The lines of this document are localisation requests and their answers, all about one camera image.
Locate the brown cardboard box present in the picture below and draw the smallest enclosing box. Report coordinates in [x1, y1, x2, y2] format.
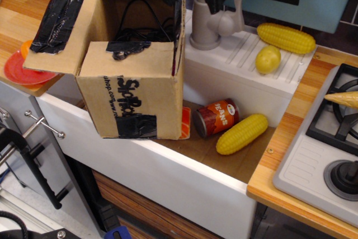
[23, 0, 185, 140]

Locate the grey toy faucet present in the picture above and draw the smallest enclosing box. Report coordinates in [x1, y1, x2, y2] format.
[190, 0, 244, 50]

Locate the yellow toy potato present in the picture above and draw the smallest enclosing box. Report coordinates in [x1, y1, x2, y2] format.
[255, 45, 281, 74]

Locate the yellow corn cob on drainer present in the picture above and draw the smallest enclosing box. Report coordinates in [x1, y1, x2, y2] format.
[257, 23, 316, 54]

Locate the white toy sink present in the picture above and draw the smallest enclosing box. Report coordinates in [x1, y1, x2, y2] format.
[36, 9, 318, 239]

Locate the beans can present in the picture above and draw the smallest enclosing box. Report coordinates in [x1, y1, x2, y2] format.
[192, 99, 240, 138]

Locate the orange salmon toy piece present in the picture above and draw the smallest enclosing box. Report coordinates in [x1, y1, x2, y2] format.
[179, 106, 191, 140]

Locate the yellow corn cob in sink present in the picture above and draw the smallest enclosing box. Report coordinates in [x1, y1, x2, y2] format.
[216, 114, 269, 155]

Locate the orange plastic cup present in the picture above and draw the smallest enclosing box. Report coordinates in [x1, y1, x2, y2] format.
[20, 40, 32, 59]

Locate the yellow ice cream cone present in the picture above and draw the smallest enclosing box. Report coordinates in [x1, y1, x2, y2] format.
[324, 91, 358, 109]

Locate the red plastic plate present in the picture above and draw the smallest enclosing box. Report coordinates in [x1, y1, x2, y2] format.
[4, 50, 57, 86]

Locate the black stove grate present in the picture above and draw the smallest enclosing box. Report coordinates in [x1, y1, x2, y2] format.
[306, 64, 357, 156]

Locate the grey toy stove top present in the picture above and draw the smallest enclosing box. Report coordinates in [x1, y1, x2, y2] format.
[272, 64, 358, 220]

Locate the black metal clamp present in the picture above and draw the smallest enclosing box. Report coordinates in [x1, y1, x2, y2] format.
[1, 110, 69, 209]

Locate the black stove knob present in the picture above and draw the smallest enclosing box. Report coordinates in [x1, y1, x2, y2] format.
[324, 160, 357, 201]

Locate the black cable in box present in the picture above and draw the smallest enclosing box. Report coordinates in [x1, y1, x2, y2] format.
[113, 0, 176, 43]

